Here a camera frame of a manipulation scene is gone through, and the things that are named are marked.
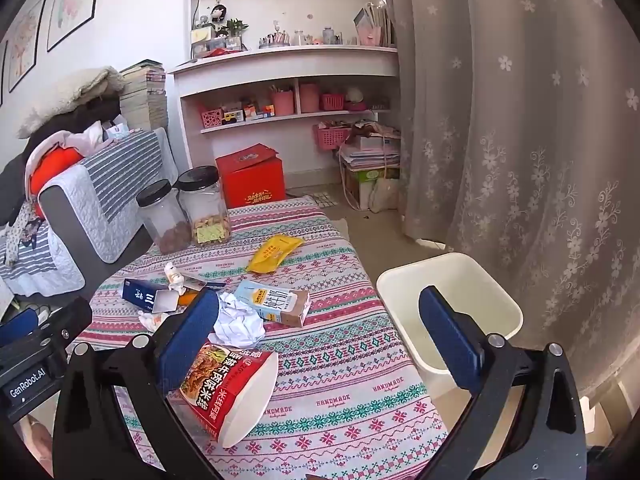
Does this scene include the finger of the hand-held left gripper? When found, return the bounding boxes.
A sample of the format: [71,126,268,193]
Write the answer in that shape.
[0,308,40,346]
[39,299,94,361]

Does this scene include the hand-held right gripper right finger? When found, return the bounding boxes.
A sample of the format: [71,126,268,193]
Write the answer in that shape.
[415,285,587,480]

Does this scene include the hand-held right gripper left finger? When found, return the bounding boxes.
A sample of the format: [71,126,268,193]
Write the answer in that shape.
[52,287,221,480]

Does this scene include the white plastic bin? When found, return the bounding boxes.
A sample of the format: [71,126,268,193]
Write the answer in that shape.
[376,252,524,396]

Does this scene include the red instant noodle cup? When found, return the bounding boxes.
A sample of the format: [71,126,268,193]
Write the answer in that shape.
[179,342,280,450]

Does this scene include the yellow snack packet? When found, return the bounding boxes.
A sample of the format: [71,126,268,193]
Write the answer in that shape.
[246,235,306,275]

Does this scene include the crumpled white tissue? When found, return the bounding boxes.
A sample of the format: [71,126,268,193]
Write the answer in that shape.
[137,310,168,332]

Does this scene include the crumpled white paper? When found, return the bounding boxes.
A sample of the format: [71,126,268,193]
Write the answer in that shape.
[207,291,267,348]

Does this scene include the white crumpled wrapper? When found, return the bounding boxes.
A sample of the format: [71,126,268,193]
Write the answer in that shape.
[164,262,188,293]

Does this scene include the dark blue small box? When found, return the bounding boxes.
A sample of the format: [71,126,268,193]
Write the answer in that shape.
[122,278,166,313]

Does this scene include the blue and brown milk carton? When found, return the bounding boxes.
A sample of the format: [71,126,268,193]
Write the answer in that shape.
[234,280,312,329]

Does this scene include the grey sofa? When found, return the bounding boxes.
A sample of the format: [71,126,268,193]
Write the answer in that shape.
[0,127,178,311]

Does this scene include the floral cloth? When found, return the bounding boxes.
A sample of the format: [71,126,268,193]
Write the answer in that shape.
[10,200,43,266]

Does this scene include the patterned tablecloth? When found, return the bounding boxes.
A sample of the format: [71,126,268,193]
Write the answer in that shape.
[75,195,451,480]

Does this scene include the clear jar with dark nuts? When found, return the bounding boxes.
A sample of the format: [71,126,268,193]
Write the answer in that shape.
[136,179,193,255]

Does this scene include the clear jar with yellow label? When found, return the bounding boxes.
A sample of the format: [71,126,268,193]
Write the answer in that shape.
[176,166,233,246]

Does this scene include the white tote bag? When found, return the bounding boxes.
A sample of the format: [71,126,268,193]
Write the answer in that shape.
[369,177,401,212]

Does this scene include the orange cushion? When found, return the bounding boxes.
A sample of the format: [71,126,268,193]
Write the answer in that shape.
[29,147,83,196]

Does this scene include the red gift box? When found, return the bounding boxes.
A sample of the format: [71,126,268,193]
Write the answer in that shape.
[215,143,287,209]

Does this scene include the striped quilted sofa cover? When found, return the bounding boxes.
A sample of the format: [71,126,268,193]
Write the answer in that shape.
[40,129,168,263]

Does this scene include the green and white cardboard box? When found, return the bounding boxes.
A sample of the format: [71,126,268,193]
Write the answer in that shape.
[345,165,401,211]

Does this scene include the pink garment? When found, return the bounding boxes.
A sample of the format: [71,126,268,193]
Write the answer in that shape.
[25,122,106,161]

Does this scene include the tile pattern sheet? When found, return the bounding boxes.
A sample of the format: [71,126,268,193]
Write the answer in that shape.
[305,190,341,208]

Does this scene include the stack of papers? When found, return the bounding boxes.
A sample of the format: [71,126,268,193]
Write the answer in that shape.
[340,135,402,168]

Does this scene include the grey floral curtain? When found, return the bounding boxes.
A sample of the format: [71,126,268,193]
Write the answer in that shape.
[377,0,640,396]

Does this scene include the dark cloth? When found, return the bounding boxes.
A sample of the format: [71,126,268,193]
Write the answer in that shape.
[30,95,123,136]

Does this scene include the colourful toy blocks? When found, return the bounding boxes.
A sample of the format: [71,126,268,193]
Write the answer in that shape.
[242,102,276,121]

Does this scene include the large pink mesh basket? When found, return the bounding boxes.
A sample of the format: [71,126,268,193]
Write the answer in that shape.
[313,125,351,150]

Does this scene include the cream fluffy pillow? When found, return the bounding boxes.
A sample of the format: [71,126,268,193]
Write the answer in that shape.
[17,66,126,138]

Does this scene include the tall stack of books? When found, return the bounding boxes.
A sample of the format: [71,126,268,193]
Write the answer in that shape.
[119,60,170,133]

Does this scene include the pink cup with pens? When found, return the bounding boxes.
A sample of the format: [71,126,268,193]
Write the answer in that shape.
[271,87,295,116]

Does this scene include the white bookshelf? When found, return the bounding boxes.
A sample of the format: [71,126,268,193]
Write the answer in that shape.
[167,0,401,171]

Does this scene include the small potted plant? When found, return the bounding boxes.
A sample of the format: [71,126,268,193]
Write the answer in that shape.
[225,19,249,51]

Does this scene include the upright books on shelf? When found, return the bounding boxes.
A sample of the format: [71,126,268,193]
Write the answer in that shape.
[354,2,396,47]

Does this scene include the large framed wall picture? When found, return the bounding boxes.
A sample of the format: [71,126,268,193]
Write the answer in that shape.
[47,0,106,52]

